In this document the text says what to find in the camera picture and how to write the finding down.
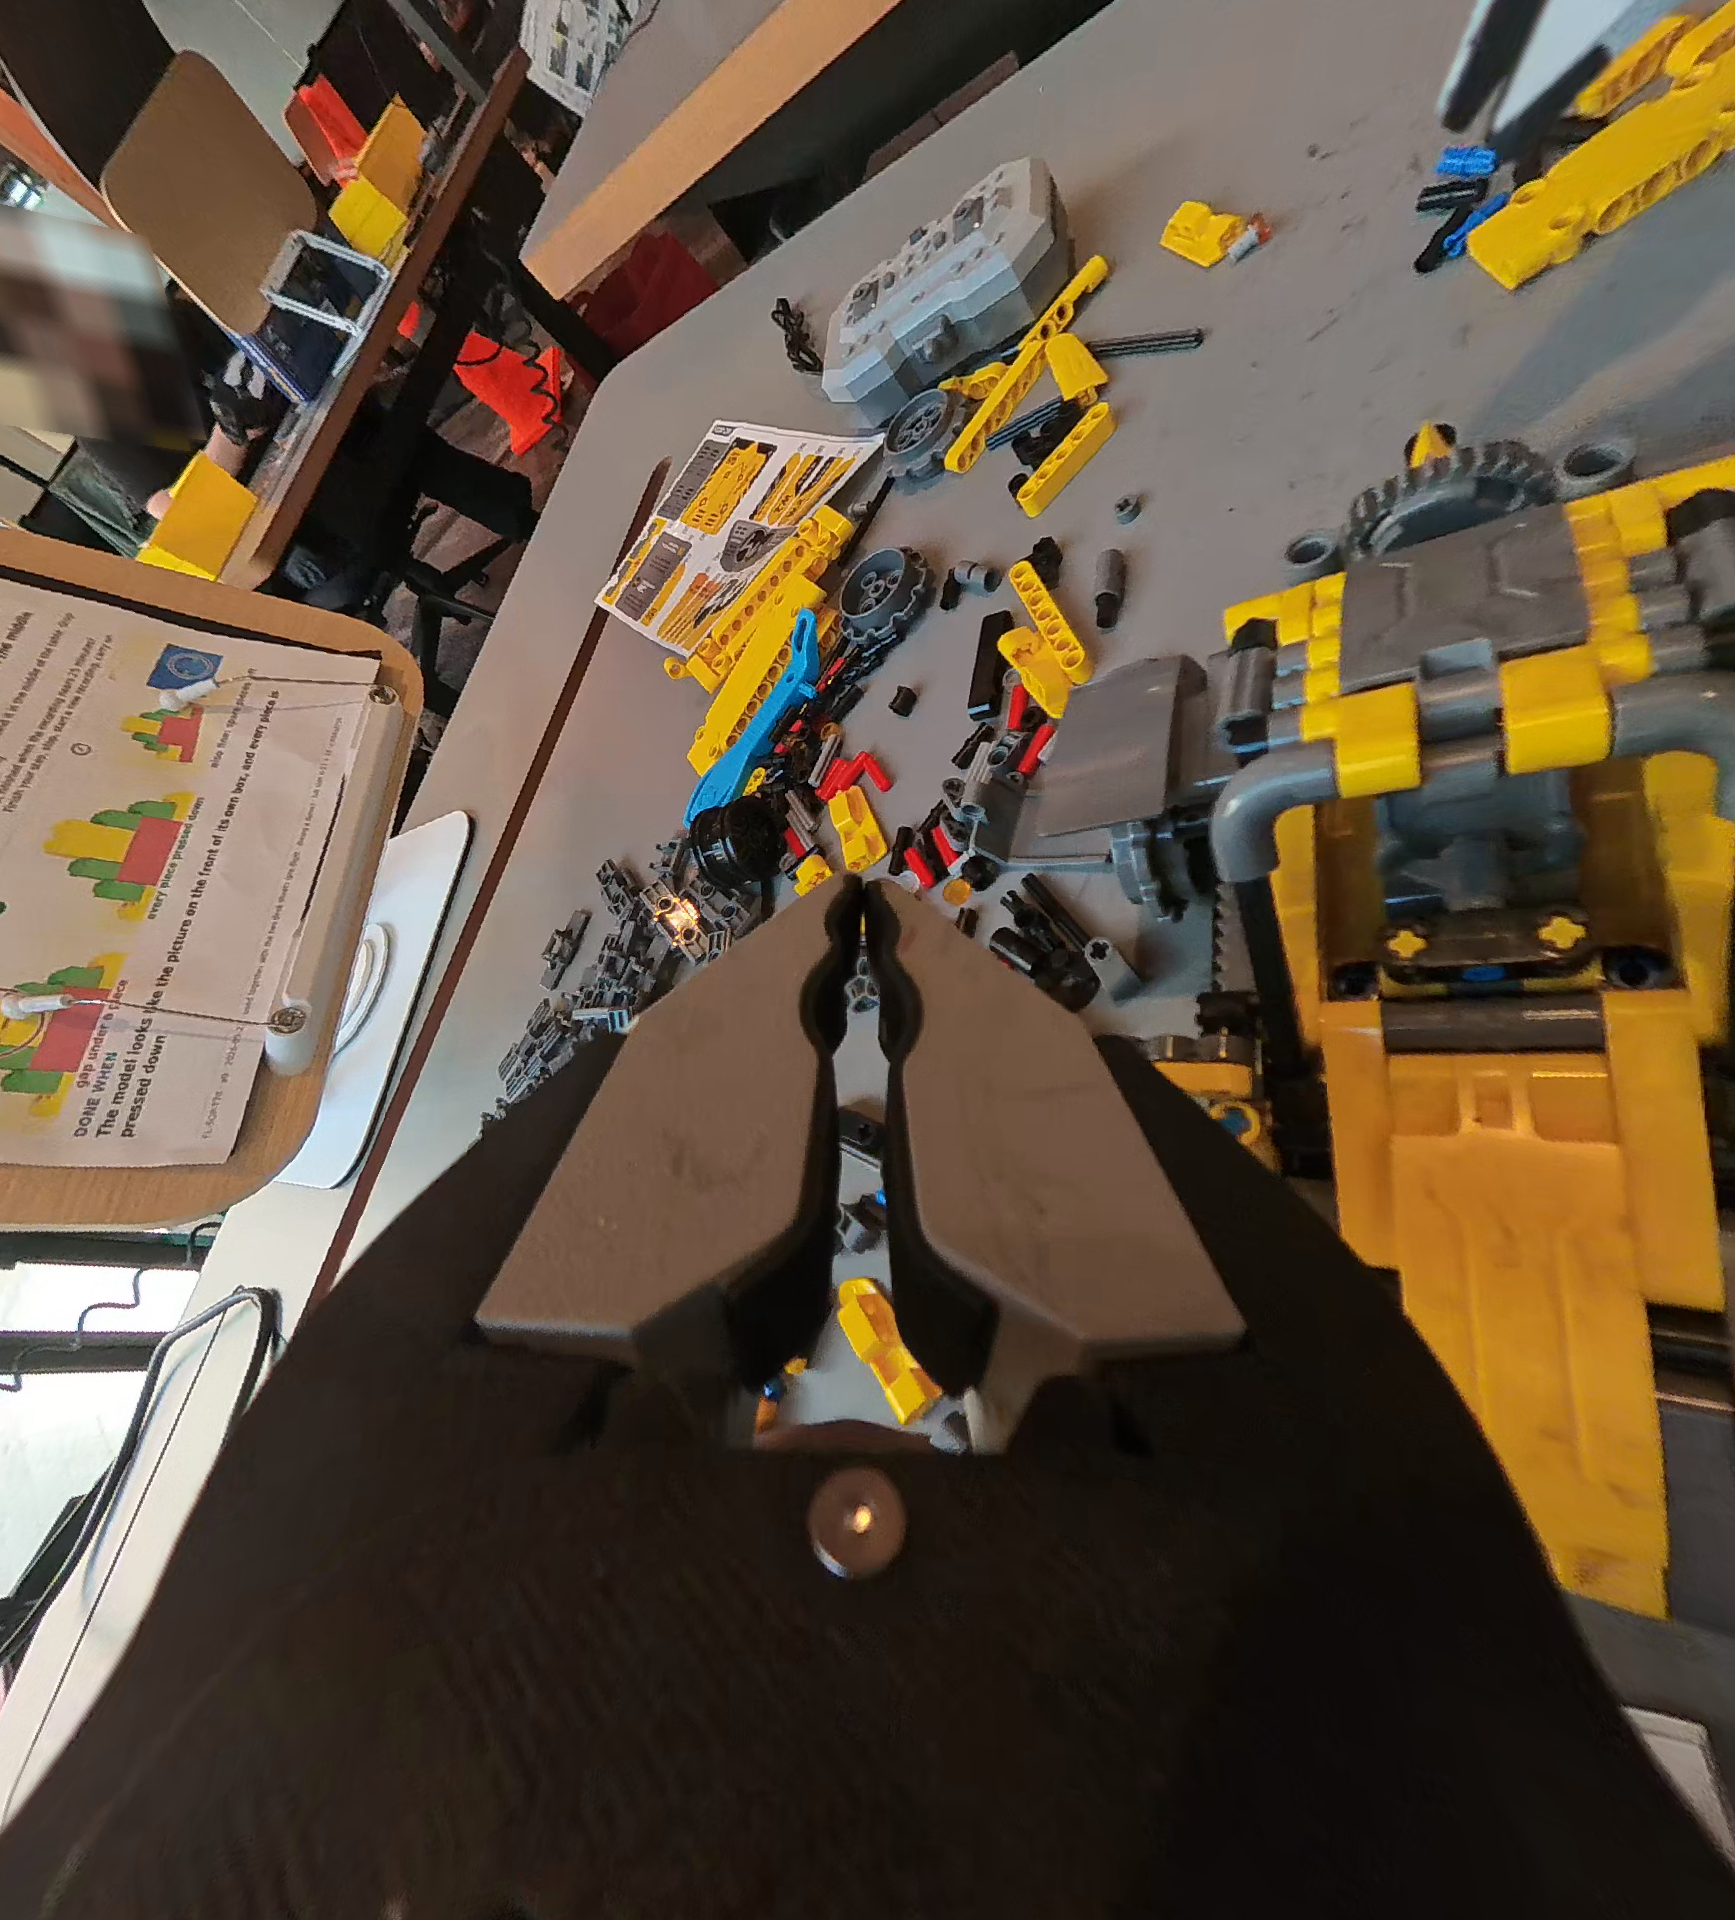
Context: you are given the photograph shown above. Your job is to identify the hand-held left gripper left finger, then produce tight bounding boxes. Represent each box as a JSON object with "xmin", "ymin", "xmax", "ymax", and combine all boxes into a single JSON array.
[{"xmin": 473, "ymin": 872, "xmax": 863, "ymax": 1390}]

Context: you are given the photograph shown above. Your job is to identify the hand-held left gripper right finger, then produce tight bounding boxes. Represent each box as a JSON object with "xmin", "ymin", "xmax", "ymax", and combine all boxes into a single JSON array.
[{"xmin": 861, "ymin": 876, "xmax": 1247, "ymax": 1395}]

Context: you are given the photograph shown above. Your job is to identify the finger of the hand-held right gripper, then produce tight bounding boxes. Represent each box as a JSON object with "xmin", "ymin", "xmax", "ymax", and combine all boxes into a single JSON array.
[
  {"xmin": 1490, "ymin": 34, "xmax": 1598, "ymax": 148},
  {"xmin": 1432, "ymin": 0, "xmax": 1560, "ymax": 138}
]

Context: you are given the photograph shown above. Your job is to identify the pile of dark grey bricks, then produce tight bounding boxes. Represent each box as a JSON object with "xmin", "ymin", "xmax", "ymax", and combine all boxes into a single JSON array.
[{"xmin": 483, "ymin": 855, "xmax": 749, "ymax": 1121}]

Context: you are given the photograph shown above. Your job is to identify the black round wheel piece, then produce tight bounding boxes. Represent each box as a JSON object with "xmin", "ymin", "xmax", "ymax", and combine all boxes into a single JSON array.
[{"xmin": 687, "ymin": 794, "xmax": 781, "ymax": 888}]

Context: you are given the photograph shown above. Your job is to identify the yellow panel with red pin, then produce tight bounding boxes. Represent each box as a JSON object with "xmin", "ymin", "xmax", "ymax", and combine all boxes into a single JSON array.
[{"xmin": 1159, "ymin": 198, "xmax": 1273, "ymax": 271}]

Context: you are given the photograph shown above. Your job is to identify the white stand base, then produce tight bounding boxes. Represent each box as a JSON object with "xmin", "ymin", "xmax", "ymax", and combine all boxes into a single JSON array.
[{"xmin": 273, "ymin": 811, "xmax": 475, "ymax": 1192}]

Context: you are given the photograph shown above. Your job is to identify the dark grey curved panel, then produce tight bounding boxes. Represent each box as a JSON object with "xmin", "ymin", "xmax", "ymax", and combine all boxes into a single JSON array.
[{"xmin": 957, "ymin": 751, "xmax": 1109, "ymax": 872}]

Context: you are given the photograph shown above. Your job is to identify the yellow grey brick vehicle model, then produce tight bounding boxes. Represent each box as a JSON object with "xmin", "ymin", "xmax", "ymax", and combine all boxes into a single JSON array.
[{"xmin": 1107, "ymin": 434, "xmax": 1735, "ymax": 1668}]

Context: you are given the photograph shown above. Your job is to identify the long yellow curved panel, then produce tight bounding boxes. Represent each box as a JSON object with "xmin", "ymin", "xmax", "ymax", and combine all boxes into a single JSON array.
[{"xmin": 687, "ymin": 661, "xmax": 781, "ymax": 782}]

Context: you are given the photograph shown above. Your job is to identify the blue brick separator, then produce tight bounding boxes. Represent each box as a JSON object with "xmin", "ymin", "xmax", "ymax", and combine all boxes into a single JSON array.
[{"xmin": 683, "ymin": 607, "xmax": 823, "ymax": 828}]

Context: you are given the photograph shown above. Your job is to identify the long yellow holed beam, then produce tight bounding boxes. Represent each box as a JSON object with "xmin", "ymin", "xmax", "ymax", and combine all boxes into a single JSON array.
[{"xmin": 1009, "ymin": 255, "xmax": 1111, "ymax": 378}]

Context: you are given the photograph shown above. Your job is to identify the short yellow panel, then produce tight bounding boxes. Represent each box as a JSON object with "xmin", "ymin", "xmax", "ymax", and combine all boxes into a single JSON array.
[{"xmin": 997, "ymin": 627, "xmax": 1071, "ymax": 731}]

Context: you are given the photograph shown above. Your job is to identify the yellow seven-hole beam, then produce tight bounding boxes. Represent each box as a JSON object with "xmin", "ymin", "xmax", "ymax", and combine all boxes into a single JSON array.
[{"xmin": 1009, "ymin": 555, "xmax": 1093, "ymax": 678}]

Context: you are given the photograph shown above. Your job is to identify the wooden display board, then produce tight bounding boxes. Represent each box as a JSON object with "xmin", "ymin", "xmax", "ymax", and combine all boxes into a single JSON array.
[
  {"xmin": 0, "ymin": 523, "xmax": 425, "ymax": 1237},
  {"xmin": 101, "ymin": 52, "xmax": 317, "ymax": 337}
]

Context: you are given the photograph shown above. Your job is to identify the long yellow beam assembly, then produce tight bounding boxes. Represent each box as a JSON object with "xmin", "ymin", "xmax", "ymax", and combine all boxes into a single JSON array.
[{"xmin": 679, "ymin": 510, "xmax": 857, "ymax": 693}]

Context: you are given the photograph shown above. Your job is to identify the short yellow holed beam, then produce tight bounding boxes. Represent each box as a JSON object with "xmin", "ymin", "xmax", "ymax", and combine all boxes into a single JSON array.
[{"xmin": 1009, "ymin": 402, "xmax": 1115, "ymax": 521}]

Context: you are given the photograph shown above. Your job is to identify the grey battery box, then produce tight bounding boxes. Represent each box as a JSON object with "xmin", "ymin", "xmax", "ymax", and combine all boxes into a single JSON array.
[{"xmin": 821, "ymin": 156, "xmax": 1079, "ymax": 431}]

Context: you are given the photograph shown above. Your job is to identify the printed instruction sheet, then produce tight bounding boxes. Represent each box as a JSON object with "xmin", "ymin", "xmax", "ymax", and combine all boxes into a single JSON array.
[{"xmin": 0, "ymin": 555, "xmax": 403, "ymax": 1172}]

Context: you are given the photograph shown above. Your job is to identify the dark grey toothed hub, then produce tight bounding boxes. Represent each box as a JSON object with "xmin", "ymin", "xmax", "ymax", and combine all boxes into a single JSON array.
[{"xmin": 837, "ymin": 544, "xmax": 935, "ymax": 640}]

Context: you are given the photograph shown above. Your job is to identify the yellow sticker sheet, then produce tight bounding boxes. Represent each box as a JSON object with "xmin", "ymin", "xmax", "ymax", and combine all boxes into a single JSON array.
[{"xmin": 593, "ymin": 421, "xmax": 883, "ymax": 662}]

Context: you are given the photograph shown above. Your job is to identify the light grey wheel hub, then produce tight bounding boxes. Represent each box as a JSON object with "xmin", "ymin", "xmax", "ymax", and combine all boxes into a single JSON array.
[{"xmin": 881, "ymin": 390, "xmax": 965, "ymax": 482}]

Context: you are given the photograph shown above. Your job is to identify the red plastic object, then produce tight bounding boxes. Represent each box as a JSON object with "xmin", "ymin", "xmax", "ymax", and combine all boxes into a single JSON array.
[{"xmin": 453, "ymin": 330, "xmax": 569, "ymax": 452}]

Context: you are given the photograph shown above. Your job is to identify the yellow block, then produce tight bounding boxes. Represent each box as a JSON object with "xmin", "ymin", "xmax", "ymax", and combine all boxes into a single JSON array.
[
  {"xmin": 139, "ymin": 454, "xmax": 261, "ymax": 581},
  {"xmin": 327, "ymin": 96, "xmax": 425, "ymax": 265}
]

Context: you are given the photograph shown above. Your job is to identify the white printed box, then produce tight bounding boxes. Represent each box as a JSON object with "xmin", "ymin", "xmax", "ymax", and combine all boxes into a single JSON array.
[{"xmin": 521, "ymin": 0, "xmax": 659, "ymax": 109}]

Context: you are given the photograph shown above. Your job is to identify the clear plastic box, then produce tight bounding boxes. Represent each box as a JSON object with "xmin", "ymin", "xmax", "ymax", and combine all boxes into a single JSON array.
[{"xmin": 259, "ymin": 232, "xmax": 391, "ymax": 405}]

